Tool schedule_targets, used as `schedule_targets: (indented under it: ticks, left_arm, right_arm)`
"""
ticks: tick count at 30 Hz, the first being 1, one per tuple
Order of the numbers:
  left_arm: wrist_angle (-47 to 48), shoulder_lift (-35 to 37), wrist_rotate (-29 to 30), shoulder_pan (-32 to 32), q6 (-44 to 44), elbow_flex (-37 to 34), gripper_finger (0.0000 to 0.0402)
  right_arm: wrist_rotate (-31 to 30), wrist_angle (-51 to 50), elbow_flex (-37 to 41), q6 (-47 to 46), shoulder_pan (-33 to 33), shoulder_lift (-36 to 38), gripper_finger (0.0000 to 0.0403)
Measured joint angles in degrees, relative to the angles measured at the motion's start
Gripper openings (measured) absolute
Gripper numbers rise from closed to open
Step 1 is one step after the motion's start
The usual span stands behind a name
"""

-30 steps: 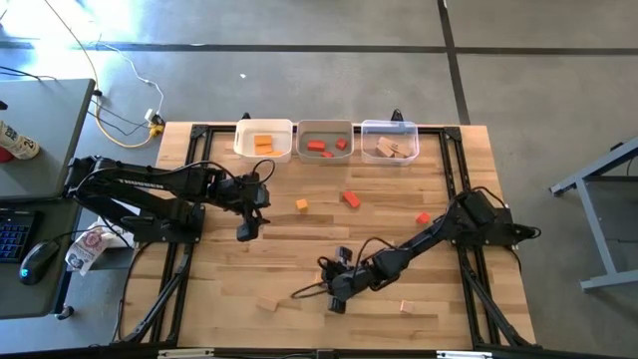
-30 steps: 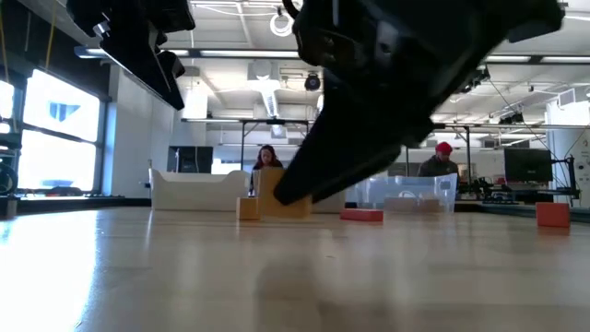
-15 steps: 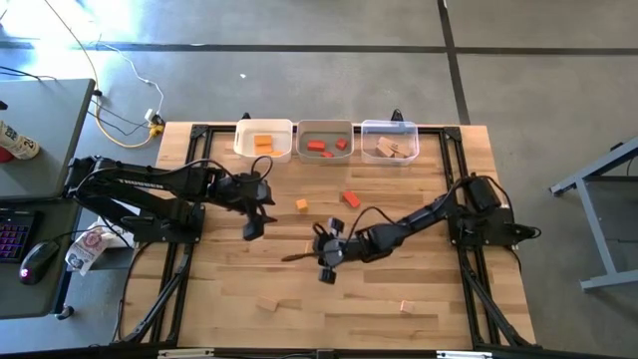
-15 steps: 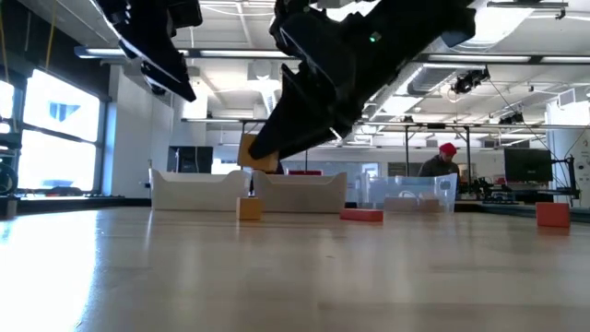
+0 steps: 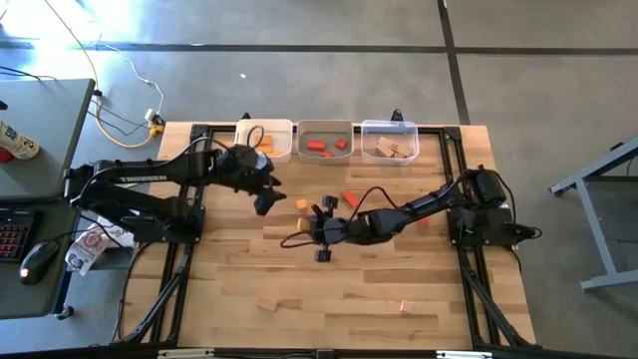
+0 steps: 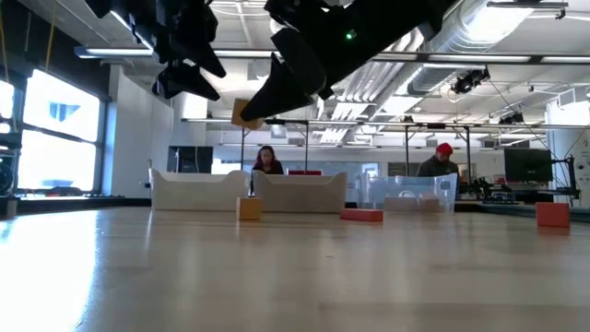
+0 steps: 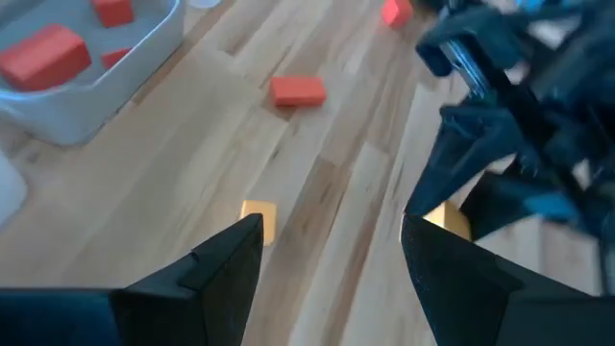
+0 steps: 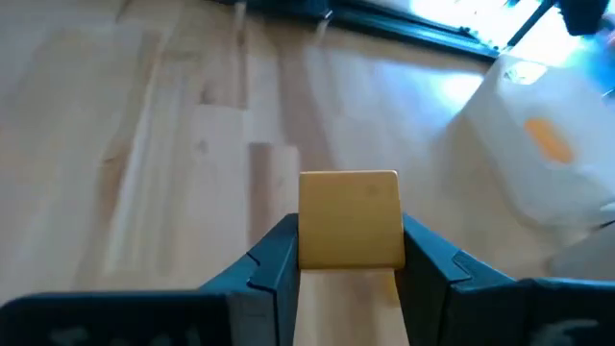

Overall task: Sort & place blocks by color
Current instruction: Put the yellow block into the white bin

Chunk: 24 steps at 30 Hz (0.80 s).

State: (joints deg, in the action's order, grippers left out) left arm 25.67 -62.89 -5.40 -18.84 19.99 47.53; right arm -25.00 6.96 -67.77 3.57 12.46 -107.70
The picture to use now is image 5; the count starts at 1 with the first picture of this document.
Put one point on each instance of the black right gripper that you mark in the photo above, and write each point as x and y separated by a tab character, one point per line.
329	230

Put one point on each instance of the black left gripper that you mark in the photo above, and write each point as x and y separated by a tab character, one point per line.
246	169

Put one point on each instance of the long printed natural wooden block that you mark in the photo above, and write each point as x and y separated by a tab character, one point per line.
400	146

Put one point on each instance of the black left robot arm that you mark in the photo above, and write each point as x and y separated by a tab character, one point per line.
189	164

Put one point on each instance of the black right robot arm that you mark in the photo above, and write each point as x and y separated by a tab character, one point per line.
384	224

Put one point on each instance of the white plastic bin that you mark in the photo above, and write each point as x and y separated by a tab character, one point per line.
281	132

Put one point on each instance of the grey plastic bin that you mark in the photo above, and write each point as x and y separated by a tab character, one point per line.
329	132

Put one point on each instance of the clear plastic bin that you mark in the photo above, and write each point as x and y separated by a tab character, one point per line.
370	132

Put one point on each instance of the natural wooden cube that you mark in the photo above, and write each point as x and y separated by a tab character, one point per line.
406	306

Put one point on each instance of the crumpled printed snack bag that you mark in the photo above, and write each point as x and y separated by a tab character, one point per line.
87	247

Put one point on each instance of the light grey desk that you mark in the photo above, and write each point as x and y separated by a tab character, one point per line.
50	124

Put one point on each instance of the blue desk foot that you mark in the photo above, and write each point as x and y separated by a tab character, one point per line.
65	313

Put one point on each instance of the black computer mouse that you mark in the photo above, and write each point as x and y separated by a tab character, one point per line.
37	261

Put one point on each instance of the white printed bottle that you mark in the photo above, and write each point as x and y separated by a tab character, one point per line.
17	142

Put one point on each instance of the dark grey desk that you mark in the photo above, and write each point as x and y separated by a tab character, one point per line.
30	299

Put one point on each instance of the black keyboard red backlight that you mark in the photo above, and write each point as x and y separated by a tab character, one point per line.
12	239

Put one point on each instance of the red round object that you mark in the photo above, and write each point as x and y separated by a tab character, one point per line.
5	155

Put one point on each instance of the black aluminium table frame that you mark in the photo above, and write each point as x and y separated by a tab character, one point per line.
452	133

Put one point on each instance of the silver metal bracket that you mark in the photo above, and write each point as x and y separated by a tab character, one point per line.
184	354
463	355

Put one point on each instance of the blue-grey metal table frame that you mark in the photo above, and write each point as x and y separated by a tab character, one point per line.
598	234

